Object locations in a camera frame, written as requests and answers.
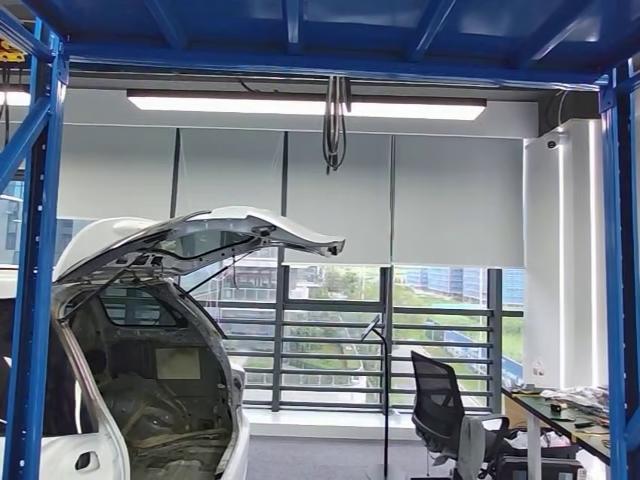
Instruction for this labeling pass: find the grey cloth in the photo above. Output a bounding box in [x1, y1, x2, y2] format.
[457, 415, 485, 480]

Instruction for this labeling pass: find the black mesh office chair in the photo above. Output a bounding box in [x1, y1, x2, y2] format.
[410, 351, 511, 480]

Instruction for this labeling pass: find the hanging black cable loop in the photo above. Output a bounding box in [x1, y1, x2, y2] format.
[322, 76, 352, 176]

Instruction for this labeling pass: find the green top desk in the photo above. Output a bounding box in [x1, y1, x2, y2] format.
[501, 385, 612, 480]

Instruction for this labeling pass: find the yellow cable trolley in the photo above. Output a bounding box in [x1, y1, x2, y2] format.
[0, 38, 26, 64]

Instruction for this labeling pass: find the black floor lamp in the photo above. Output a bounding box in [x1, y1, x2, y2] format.
[361, 314, 396, 480]

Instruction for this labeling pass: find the black equipment case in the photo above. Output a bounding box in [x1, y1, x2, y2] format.
[500, 457, 586, 480]

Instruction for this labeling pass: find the grey metal window railing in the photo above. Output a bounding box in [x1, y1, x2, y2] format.
[199, 264, 525, 413]

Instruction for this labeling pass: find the white car body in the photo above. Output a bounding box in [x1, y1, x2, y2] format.
[0, 206, 347, 480]

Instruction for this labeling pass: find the blue steel shelf rack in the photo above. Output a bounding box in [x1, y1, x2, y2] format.
[0, 0, 640, 480]

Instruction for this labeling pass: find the grey roller blind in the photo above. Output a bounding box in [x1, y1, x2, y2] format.
[57, 125, 176, 221]
[393, 135, 525, 270]
[287, 132, 391, 268]
[178, 129, 284, 217]

